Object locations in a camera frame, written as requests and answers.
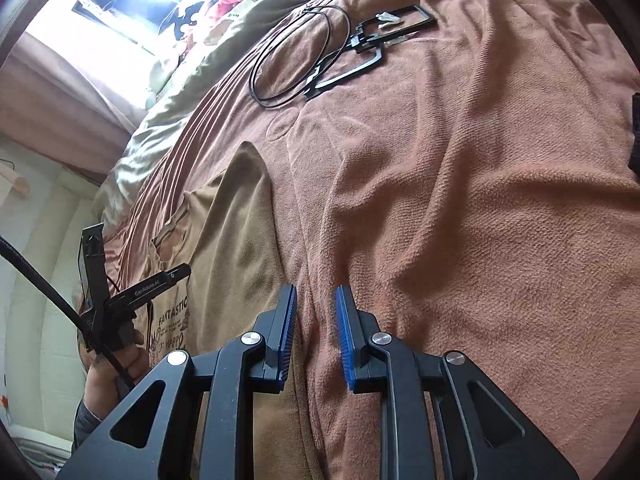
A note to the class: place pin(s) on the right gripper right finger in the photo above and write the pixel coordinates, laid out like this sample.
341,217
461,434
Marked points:
363,370

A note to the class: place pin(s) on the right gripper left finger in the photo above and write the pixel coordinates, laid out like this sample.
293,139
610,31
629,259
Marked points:
277,329

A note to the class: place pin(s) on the tan printed t-shirt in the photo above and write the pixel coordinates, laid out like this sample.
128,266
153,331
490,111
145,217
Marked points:
225,232

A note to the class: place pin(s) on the person's left hand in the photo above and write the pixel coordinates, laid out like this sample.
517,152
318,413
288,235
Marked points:
101,395

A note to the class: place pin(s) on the cream padded headboard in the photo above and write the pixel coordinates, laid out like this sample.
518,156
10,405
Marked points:
42,378

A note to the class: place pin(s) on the rust brown bed blanket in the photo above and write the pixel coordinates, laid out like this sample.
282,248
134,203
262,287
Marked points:
473,191

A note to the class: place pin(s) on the pink window curtain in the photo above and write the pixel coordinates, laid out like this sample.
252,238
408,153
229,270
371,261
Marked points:
56,111

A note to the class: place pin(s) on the beige duvet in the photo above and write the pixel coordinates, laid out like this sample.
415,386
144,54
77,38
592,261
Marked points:
224,45

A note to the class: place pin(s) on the plush toys on sill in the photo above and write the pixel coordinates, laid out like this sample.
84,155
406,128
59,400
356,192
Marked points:
220,5

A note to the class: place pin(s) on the black garment at edge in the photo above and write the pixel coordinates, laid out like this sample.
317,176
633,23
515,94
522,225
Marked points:
634,157

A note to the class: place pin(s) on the black metal frame device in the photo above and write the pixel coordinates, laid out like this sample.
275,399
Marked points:
372,35

